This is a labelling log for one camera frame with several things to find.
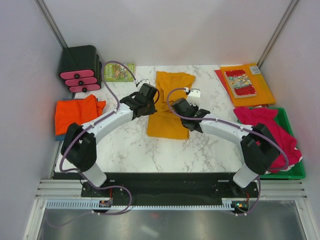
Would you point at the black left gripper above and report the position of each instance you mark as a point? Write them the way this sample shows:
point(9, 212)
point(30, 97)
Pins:
point(152, 110)

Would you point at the yellow t shirt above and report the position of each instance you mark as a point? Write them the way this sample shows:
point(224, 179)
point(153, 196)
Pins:
point(163, 123)

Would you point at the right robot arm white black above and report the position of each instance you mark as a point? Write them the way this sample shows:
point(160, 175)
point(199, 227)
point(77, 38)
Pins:
point(258, 148)

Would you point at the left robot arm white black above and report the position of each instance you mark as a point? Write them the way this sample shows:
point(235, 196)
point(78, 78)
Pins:
point(80, 142)

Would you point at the green treehouse book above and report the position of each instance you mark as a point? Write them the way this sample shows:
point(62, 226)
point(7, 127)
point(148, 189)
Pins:
point(114, 72)

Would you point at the black pink mini drawer unit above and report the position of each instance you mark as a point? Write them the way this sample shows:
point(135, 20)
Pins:
point(80, 69)

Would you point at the folded orange t shirt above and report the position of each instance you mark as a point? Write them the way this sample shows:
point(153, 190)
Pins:
point(77, 111)

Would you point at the red folder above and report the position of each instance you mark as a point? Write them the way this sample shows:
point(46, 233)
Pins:
point(220, 76)

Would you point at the folded blue t shirt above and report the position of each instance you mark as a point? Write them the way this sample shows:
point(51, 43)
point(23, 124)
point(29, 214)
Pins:
point(60, 138)

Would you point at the red yellow comic book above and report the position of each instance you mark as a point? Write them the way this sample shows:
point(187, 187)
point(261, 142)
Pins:
point(240, 83)

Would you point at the orange folder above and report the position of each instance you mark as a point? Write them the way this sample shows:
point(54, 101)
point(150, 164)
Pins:
point(264, 95)

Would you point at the magenta t shirt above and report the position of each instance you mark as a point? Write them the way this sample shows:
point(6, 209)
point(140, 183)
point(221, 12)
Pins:
point(267, 116)

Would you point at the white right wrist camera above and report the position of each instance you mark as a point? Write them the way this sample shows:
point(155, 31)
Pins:
point(193, 96)

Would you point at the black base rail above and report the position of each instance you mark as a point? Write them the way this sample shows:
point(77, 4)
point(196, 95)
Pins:
point(170, 189)

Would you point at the white slotted cable duct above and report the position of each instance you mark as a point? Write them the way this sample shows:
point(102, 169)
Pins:
point(99, 205)

